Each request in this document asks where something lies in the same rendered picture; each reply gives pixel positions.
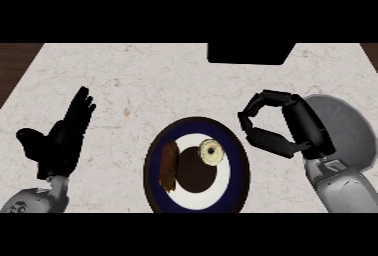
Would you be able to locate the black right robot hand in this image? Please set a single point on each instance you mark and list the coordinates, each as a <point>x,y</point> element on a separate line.
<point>304,133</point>

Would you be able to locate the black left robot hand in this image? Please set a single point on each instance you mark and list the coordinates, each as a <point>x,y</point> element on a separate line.
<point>61,146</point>

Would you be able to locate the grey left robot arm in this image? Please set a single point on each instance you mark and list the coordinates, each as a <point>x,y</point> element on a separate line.
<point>41,198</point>

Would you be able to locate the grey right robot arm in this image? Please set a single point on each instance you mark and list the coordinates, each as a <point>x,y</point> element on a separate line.
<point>341,188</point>

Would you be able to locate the brown sweet potato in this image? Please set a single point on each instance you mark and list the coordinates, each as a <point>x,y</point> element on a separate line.
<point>168,168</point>

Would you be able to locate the blue rimmed white plate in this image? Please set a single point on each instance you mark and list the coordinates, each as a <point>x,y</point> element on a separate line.
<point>196,165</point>

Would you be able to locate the pale yellow round slice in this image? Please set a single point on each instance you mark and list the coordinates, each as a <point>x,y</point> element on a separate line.
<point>211,152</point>

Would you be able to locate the black box appliance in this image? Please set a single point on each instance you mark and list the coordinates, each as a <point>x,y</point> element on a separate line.
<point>248,53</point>

